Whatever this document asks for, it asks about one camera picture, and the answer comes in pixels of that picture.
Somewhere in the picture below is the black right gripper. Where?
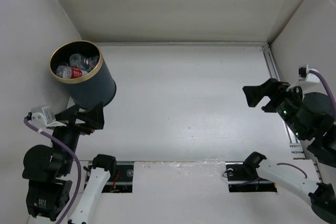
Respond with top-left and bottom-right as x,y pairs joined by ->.
243,76 -> 309,139

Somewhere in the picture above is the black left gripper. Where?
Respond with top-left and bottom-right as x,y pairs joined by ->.
49,98 -> 104,171

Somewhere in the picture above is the clear bottle red white label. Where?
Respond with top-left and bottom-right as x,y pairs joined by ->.
56,65 -> 88,79

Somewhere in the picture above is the clear bottle orange blue label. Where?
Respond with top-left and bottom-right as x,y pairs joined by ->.
88,56 -> 100,69

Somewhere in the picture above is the clear bottle black label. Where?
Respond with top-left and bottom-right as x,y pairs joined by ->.
69,54 -> 90,70

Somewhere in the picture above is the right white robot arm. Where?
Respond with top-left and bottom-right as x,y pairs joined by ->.
243,77 -> 335,223

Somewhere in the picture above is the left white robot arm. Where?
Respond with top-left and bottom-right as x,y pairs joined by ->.
22,102 -> 117,223

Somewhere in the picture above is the dark blue bin gold rim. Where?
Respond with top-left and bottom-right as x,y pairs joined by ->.
49,40 -> 117,109

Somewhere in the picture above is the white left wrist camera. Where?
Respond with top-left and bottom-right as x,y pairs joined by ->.
28,106 -> 67,129

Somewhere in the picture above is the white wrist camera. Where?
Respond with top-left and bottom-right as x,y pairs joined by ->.
28,106 -> 67,129
286,65 -> 320,91

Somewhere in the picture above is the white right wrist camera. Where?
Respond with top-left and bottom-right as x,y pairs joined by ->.
286,65 -> 320,91

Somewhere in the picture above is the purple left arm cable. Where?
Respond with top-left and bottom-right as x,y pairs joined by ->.
23,118 -> 82,222

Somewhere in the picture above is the aluminium rail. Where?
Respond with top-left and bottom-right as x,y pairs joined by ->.
261,44 -> 306,160

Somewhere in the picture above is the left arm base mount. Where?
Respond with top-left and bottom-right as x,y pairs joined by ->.
102,161 -> 134,194

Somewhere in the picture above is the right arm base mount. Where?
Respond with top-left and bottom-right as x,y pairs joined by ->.
222,162 -> 277,193

